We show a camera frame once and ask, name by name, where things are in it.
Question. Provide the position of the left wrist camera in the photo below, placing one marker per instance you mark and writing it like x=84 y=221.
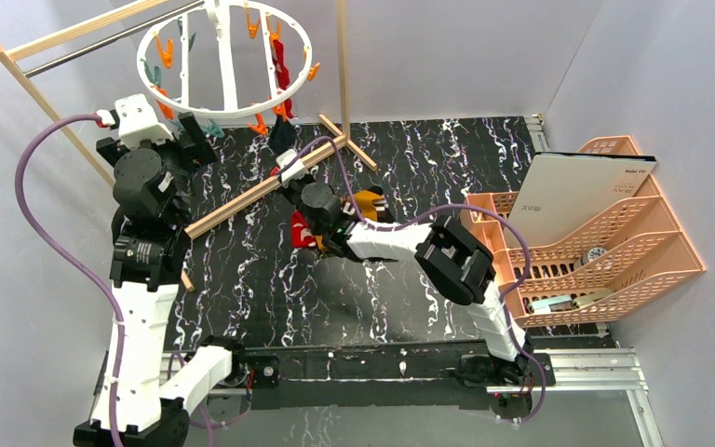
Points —
x=136 y=121

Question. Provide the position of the white round clip hanger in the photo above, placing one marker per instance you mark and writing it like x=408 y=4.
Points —
x=219 y=14

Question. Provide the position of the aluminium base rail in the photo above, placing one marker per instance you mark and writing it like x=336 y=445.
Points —
x=422 y=374

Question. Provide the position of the round metal can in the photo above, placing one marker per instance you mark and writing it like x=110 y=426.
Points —
x=592 y=255

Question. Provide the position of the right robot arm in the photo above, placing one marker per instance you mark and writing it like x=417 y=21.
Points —
x=360 y=228

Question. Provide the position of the metal rack rod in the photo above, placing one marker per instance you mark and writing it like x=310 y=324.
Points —
x=109 y=40

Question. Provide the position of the pink plastic file organizer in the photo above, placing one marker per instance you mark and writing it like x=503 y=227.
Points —
x=648 y=255

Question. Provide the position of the mustard yellow sock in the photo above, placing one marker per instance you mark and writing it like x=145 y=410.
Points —
x=373 y=205

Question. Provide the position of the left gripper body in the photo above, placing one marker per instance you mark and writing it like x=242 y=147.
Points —
x=191 y=132

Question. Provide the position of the white flat box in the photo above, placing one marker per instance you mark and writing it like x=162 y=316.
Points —
x=562 y=191

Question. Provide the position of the orange clothes clip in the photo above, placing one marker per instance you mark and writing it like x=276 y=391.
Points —
x=259 y=126

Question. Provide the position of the wooden clothes rack frame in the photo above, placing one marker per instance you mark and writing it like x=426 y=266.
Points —
x=9 y=58

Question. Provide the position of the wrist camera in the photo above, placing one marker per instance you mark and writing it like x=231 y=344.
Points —
x=136 y=121
x=290 y=167

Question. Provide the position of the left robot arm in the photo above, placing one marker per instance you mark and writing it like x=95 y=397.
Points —
x=153 y=169

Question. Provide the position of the red sock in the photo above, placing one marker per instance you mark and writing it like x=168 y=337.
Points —
x=301 y=236
x=282 y=73

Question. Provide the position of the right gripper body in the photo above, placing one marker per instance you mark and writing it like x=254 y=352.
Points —
x=283 y=135

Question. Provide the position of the teal clothes clip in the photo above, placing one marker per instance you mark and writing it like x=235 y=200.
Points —
x=213 y=130

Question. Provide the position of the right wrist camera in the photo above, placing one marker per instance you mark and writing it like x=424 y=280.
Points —
x=290 y=167

